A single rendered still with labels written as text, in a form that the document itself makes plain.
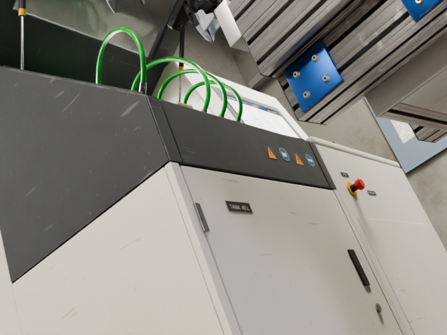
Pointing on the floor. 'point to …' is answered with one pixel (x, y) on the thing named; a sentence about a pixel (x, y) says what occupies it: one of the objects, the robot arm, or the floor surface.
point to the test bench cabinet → (138, 272)
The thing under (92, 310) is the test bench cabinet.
